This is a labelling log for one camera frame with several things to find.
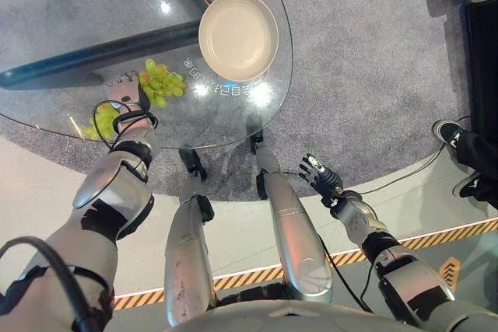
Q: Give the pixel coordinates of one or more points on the person's leg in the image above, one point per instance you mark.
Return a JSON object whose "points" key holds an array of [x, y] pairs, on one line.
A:
{"points": [[480, 168]]}

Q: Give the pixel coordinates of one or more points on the grey carpet rug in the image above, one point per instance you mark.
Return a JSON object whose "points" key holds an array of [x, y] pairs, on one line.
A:
{"points": [[369, 75]]}

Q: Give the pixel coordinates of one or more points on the cream round plate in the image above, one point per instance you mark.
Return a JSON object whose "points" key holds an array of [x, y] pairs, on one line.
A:
{"points": [[238, 34]]}

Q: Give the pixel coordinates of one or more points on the black cabinet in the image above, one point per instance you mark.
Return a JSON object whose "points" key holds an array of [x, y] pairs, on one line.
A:
{"points": [[484, 67]]}

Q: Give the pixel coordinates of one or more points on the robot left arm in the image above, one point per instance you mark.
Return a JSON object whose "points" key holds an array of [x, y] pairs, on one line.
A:
{"points": [[113, 196]]}

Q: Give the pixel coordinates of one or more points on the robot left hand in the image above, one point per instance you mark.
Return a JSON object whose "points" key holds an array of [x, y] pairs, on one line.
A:
{"points": [[123, 93]]}

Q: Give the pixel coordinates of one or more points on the orange black hazard tape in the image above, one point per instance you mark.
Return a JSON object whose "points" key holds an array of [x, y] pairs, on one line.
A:
{"points": [[249, 277]]}

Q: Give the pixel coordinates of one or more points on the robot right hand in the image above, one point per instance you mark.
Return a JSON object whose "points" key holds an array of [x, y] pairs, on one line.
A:
{"points": [[326, 179]]}

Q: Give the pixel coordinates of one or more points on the robot right dark foot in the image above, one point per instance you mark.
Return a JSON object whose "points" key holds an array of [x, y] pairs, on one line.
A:
{"points": [[254, 130]]}

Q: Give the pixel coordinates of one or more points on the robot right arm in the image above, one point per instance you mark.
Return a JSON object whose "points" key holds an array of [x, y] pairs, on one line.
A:
{"points": [[404, 270]]}

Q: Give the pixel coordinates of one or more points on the robot dark foot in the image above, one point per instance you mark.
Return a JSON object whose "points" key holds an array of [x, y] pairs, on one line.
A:
{"points": [[192, 163], [254, 130]]}

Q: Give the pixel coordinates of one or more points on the green grape bunch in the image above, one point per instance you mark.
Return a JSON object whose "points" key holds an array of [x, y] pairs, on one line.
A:
{"points": [[163, 81], [102, 122]]}

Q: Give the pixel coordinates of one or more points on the robot silver leg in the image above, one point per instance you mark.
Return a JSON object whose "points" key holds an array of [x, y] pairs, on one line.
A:
{"points": [[295, 238], [186, 254]]}

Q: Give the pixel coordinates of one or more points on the orange arrow floor sticker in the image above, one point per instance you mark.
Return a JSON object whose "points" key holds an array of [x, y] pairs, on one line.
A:
{"points": [[450, 273]]}

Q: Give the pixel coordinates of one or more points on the robot right silver leg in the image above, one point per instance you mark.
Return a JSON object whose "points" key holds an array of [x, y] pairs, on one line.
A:
{"points": [[295, 238]]}

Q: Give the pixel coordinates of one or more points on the robot left silver leg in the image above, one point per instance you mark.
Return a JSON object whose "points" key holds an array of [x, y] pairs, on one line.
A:
{"points": [[186, 254]]}

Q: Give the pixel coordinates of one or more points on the robot left dark foot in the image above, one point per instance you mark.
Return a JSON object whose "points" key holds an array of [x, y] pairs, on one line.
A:
{"points": [[192, 163]]}

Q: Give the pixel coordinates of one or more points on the robot silver torso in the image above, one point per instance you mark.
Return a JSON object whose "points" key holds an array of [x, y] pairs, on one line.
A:
{"points": [[295, 318]]}

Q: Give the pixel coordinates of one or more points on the person's black white shoe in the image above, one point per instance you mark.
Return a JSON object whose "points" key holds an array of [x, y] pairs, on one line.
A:
{"points": [[447, 133], [467, 185]]}

